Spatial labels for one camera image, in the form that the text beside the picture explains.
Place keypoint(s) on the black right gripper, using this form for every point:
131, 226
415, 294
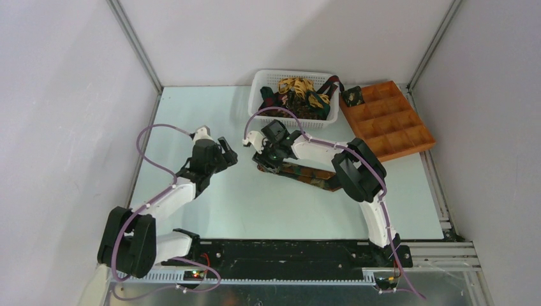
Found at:
262, 157

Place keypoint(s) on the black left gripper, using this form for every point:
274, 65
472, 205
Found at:
228, 158

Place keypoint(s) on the dark floral patterned tie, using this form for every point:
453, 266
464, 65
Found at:
322, 179

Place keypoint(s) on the white plastic mesh basket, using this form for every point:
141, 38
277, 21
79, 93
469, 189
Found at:
270, 78

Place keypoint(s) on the orange compartment tray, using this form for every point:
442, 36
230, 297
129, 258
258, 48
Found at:
388, 123

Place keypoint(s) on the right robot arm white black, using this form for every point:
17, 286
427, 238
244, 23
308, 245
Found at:
350, 166

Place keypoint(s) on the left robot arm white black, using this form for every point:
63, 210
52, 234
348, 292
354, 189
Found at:
130, 243

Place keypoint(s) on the brown dark patterned tie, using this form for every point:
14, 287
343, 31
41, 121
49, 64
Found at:
292, 103

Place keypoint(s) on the green navy plaid tie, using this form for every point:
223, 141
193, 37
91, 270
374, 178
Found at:
267, 92

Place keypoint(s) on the red navy striped tie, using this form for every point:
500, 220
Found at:
332, 85

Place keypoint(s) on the rolled dark patterned tie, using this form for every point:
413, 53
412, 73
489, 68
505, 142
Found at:
353, 96

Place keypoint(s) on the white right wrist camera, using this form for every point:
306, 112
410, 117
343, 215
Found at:
255, 139

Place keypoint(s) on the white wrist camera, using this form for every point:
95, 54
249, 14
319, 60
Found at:
255, 139
202, 133

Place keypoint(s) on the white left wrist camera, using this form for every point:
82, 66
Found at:
202, 133

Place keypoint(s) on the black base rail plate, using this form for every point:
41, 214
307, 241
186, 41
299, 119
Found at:
296, 260

